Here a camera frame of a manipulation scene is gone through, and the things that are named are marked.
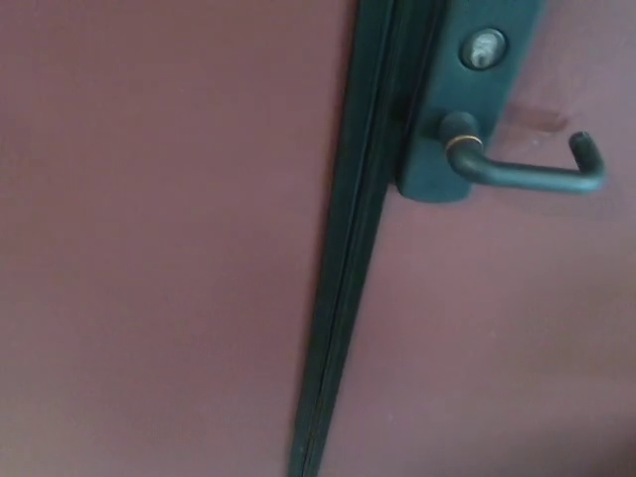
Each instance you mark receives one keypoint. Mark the black rubber door seal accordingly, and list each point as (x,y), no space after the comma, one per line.
(355,223)

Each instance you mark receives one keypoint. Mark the dark green lock plate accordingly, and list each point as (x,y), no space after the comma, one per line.
(437,89)

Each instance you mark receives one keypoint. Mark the silver lock cylinder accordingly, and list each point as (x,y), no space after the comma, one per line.
(482,48)

